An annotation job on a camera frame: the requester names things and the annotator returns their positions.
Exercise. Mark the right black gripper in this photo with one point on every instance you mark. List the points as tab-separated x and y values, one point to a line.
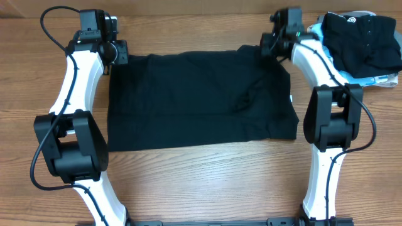
264	49

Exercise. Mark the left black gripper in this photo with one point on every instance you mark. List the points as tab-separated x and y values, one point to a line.
123	56

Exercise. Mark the black t-shirt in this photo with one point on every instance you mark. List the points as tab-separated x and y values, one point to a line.
198	98

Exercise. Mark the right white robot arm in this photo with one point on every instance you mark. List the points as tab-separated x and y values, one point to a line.
331	121

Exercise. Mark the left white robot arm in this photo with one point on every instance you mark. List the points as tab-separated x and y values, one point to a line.
72	152

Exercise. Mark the light blue folded garment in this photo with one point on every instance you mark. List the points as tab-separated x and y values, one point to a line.
367	81

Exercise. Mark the folded black polo shirt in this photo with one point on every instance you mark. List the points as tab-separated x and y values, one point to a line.
362	46

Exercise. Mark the beige grey folded garment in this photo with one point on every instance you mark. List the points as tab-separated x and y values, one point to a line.
393	81

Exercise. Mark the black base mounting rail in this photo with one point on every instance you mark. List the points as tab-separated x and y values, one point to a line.
213	223

